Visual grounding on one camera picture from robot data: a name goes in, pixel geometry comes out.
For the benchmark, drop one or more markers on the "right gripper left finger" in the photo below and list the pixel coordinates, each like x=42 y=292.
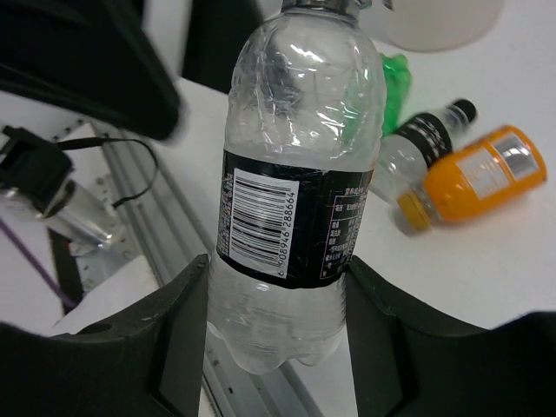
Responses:
x=145 y=360

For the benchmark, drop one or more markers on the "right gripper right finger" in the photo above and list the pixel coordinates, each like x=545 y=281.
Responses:
x=410 y=359

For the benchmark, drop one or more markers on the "aluminium frame rail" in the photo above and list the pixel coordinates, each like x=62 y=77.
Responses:
x=162 y=229

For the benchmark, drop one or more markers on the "green crushed plastic bottle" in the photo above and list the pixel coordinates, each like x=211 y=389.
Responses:
x=398 y=80

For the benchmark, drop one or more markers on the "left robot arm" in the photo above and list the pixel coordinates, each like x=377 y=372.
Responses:
x=91 y=58

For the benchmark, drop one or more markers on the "white plastic bin black rim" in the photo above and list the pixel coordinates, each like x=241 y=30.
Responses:
x=431 y=26

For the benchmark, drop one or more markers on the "clear bottle black label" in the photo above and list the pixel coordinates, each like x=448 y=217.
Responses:
x=304 y=125
x=412 y=149

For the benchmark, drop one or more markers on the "orange juice bottle silver label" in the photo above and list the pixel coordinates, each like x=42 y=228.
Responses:
x=471 y=182

